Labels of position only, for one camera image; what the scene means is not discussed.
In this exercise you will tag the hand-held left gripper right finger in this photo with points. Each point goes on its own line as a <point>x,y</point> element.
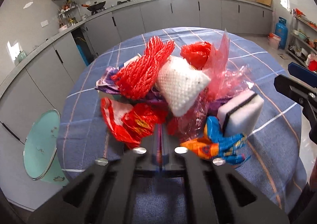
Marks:
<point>166,142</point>

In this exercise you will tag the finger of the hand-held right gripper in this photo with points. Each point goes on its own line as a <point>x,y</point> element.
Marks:
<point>301,70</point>
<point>294,90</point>

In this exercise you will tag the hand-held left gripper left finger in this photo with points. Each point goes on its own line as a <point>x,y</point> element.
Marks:
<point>155,142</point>

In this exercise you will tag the pink transparent plastic bag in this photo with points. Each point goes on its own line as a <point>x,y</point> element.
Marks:
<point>223,75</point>

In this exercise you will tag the purple printed wrapper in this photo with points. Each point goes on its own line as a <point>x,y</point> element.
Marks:
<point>105,85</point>

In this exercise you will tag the blue plaid tablecloth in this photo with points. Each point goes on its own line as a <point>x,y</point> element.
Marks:
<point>272,90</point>

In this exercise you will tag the red snack bag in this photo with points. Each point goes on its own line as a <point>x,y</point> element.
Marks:
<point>138,119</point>

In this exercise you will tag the metal shelf rack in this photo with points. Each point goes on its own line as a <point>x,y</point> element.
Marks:
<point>302,38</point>

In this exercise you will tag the red and white bucket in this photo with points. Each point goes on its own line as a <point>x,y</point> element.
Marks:
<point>274,40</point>

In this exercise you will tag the blue gas cylinder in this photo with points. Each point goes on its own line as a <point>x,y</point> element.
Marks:
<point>281,33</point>

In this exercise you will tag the blue and orange snack wrapper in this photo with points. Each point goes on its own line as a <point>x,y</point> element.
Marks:
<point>213,137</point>

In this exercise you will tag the white sponge with black layer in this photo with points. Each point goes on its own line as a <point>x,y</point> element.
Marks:
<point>245,112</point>

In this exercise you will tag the white foam fruit net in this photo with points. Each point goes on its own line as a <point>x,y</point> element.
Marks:
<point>180,85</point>

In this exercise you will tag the red foam fruit net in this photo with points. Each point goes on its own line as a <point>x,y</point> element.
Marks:
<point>141,70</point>

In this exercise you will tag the red plastic bag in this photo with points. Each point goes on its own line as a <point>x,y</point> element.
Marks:
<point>195,51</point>

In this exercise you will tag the slim blue cylinder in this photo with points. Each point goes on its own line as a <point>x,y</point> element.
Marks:
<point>83,52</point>

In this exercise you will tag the grey kitchen base cabinets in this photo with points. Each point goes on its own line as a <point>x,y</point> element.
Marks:
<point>153,15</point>

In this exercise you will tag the black gas stove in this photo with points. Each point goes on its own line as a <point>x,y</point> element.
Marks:
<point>123,2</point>

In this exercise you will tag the black wok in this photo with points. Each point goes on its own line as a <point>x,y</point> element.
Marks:
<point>96,7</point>

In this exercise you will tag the metal spice rack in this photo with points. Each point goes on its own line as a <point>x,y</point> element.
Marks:
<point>66,15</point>

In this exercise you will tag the green teapot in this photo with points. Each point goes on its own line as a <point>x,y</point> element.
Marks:
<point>20,57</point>

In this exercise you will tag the white wall socket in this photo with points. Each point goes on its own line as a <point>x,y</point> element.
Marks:
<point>44,23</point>

